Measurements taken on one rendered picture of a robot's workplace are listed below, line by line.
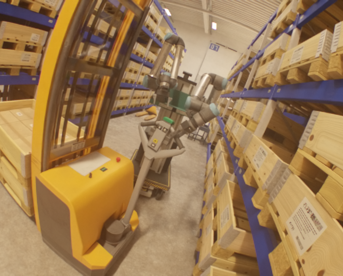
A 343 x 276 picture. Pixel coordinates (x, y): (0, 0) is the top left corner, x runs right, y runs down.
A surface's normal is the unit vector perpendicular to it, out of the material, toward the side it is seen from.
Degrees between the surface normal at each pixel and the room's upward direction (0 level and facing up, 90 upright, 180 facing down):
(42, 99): 90
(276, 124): 90
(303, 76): 90
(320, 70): 90
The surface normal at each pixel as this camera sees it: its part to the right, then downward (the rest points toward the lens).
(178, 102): 0.00, 0.31
